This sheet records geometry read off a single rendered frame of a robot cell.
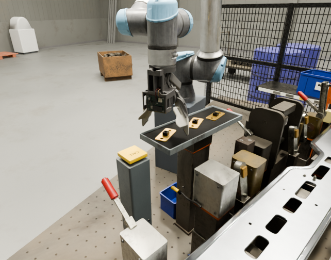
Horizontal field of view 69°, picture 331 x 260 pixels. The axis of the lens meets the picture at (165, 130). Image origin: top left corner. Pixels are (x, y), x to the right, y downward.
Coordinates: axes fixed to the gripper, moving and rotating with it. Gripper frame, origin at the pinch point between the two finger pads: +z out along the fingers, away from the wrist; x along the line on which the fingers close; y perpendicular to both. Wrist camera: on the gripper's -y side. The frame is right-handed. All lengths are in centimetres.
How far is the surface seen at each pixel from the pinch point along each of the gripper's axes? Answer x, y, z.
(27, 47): -845, -587, 92
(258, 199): 30.0, -1.6, 17.7
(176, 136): 3.4, -0.4, 1.8
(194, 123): 5.6, -11.5, 1.5
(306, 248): 42.2, 10.5, 18.2
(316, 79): 50, -107, 4
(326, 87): 49, -67, -2
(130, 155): -3.6, 14.5, 1.9
